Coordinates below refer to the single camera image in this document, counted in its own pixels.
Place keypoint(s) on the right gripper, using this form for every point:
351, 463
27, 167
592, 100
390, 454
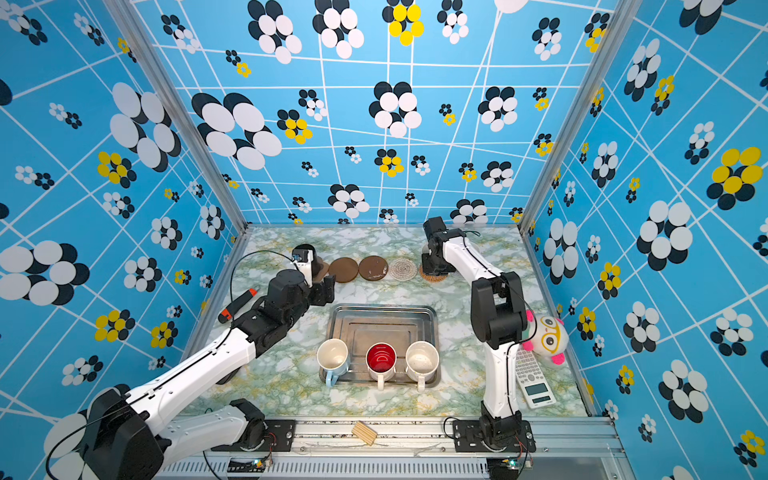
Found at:
426, 257

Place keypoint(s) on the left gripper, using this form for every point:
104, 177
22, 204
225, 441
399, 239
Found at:
327, 287

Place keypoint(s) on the woven rattan coaster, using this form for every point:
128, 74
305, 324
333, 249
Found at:
432, 278

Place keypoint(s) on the dark brown round coaster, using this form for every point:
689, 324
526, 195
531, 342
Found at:
344, 269

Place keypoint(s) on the scratched brown round coaster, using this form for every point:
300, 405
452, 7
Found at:
373, 268

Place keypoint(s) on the white mug blue handle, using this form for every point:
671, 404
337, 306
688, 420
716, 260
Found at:
333, 358

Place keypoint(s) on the black mug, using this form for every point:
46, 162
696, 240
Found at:
304, 254

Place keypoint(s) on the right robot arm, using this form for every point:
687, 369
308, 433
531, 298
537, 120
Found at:
498, 314

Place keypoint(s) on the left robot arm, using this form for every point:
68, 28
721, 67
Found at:
134, 434

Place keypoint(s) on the paw shaped cork coaster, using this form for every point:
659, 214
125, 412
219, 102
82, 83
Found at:
319, 269

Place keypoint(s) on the red inside mug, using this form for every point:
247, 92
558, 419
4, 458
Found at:
381, 361

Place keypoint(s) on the white mug front right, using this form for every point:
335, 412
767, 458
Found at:
422, 361

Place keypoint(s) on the pink plush toy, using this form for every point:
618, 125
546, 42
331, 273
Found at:
550, 338

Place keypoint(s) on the small wooden block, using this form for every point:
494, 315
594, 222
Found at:
364, 433

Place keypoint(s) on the white calculator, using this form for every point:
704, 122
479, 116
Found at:
534, 386

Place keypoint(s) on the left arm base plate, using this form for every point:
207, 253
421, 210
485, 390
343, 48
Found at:
276, 435

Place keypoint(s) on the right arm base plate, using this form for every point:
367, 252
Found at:
509, 437

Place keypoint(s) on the aluminium front rail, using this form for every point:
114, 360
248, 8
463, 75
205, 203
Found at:
410, 448

